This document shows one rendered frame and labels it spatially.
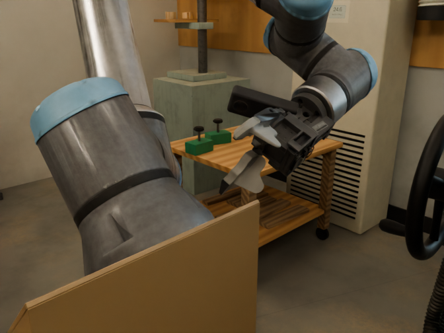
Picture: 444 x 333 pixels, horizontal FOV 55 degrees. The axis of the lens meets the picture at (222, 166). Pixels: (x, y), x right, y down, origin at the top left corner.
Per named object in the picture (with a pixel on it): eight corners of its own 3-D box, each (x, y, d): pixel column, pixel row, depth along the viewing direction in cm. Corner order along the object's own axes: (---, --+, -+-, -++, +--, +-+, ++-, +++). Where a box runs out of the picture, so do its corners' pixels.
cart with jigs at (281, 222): (253, 205, 259) (256, 102, 238) (333, 239, 220) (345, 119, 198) (166, 242, 217) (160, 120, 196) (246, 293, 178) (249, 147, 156)
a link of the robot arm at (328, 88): (312, 65, 73) (296, 104, 81) (295, 78, 71) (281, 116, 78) (355, 95, 70) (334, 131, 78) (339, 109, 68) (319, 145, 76)
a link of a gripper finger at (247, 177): (240, 212, 68) (277, 168, 67) (214, 189, 70) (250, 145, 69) (245, 213, 71) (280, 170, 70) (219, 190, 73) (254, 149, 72)
